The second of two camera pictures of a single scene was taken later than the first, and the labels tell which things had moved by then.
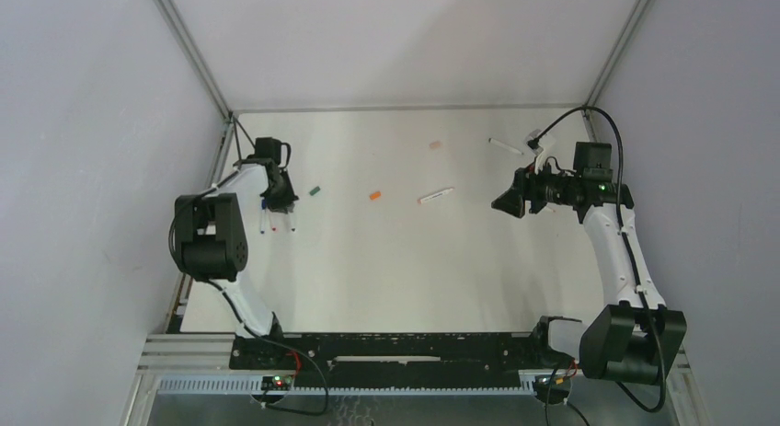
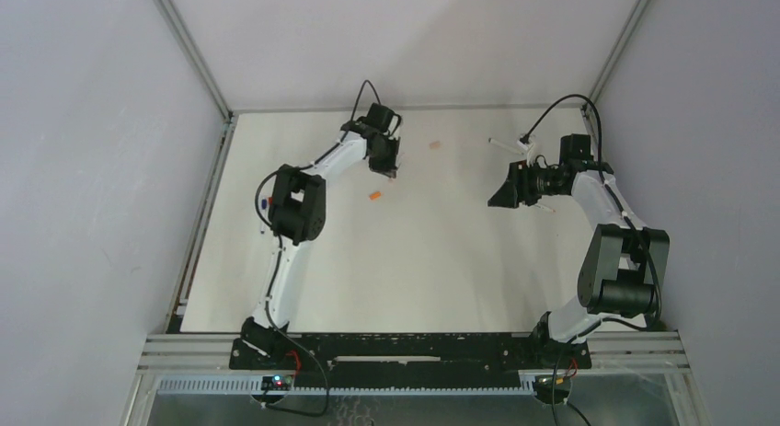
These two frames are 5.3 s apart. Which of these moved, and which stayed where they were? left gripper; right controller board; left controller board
Moved: left gripper
Stayed: left controller board; right controller board
